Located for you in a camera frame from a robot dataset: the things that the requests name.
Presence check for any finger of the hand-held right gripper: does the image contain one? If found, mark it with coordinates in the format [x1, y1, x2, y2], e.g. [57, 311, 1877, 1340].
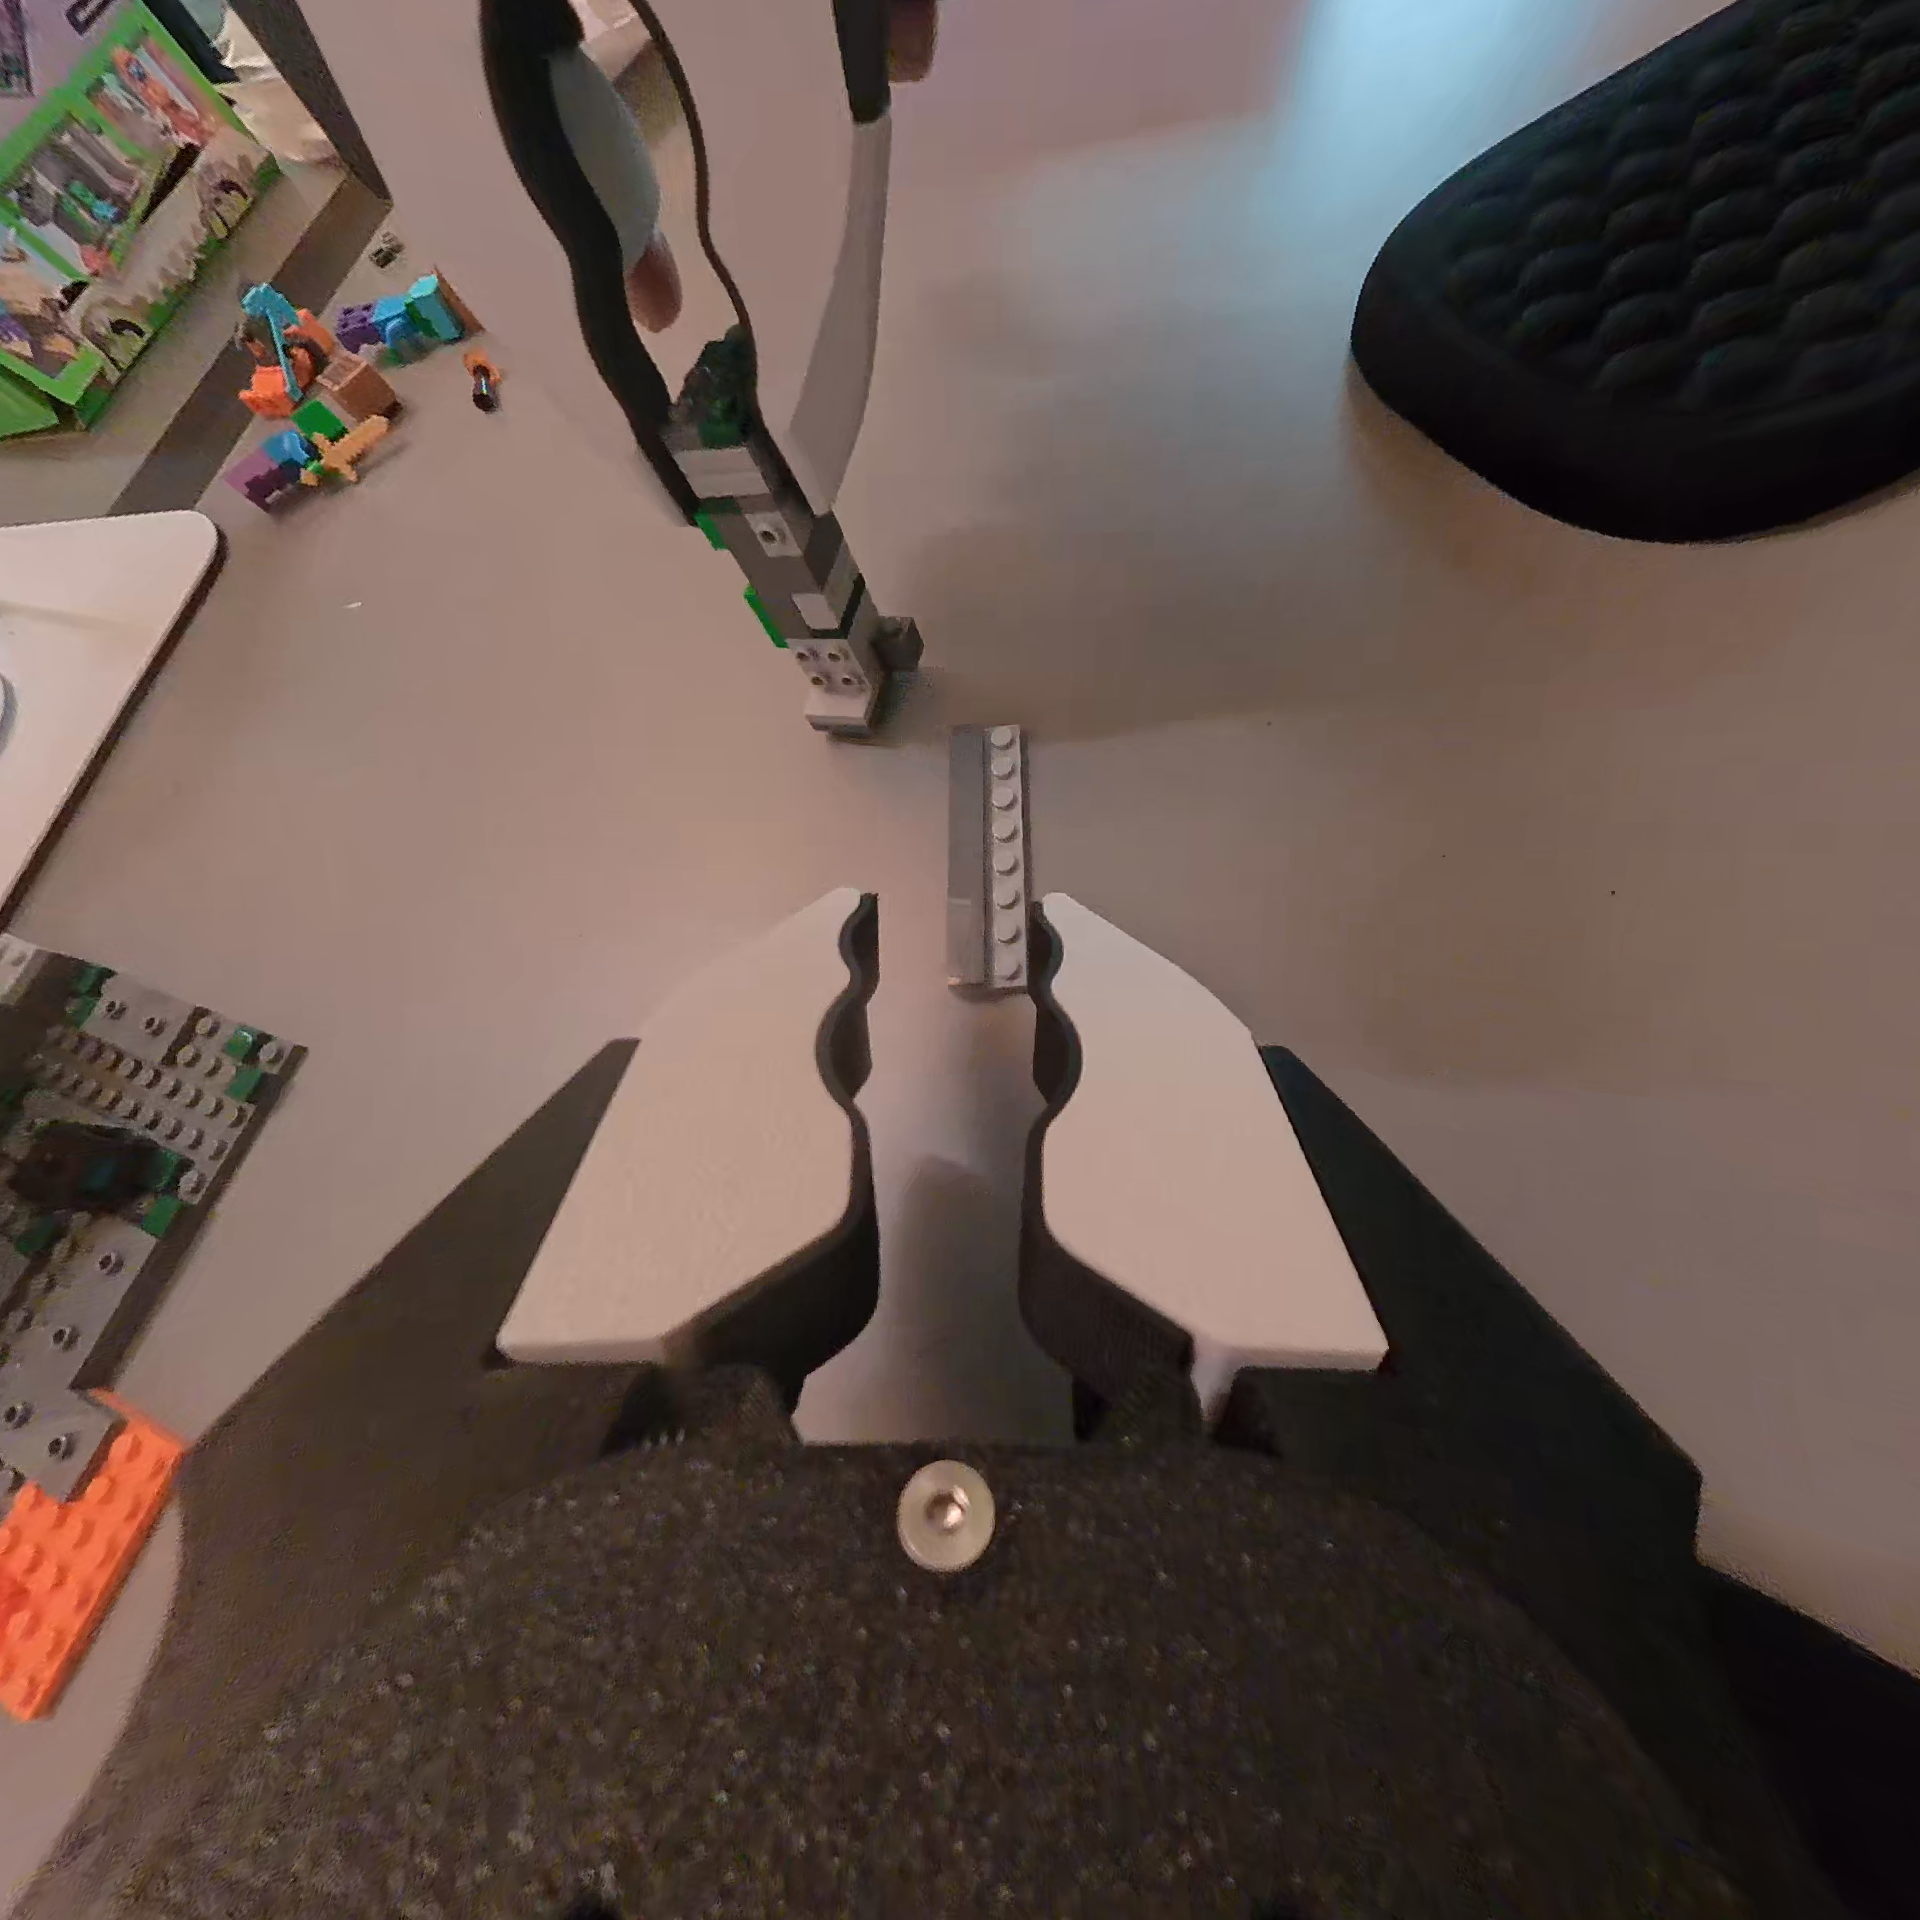
[782, 0, 907, 484]
[481, 0, 756, 529]

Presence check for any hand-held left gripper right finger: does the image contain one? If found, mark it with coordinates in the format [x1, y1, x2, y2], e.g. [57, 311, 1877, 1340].
[1024, 892, 1393, 1386]

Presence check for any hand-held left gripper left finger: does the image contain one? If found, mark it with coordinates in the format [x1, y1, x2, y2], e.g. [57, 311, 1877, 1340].
[500, 886, 884, 1371]

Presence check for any grey white brick column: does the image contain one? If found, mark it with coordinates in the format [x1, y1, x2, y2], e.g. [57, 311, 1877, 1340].
[695, 446, 920, 746]

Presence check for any long light grey plate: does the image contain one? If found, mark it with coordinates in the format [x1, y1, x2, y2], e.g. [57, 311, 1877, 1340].
[944, 719, 1047, 998]

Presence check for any person's right hand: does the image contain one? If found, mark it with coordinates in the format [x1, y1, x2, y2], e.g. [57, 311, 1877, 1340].
[613, 0, 944, 332]

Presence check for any pile of colourful brick figures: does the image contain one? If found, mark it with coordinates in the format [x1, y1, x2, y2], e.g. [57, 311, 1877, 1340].
[229, 269, 509, 515]

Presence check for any green toy box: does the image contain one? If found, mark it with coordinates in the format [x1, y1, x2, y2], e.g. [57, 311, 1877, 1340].
[0, 0, 286, 444]

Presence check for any grey green brick tower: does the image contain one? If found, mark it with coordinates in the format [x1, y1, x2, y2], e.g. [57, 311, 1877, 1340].
[0, 936, 315, 1499]

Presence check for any orange brick plate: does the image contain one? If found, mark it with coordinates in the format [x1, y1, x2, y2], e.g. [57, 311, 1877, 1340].
[0, 1397, 188, 1731]

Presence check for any white lamp base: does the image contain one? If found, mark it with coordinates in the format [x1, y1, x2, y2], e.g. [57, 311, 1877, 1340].
[0, 513, 229, 923]

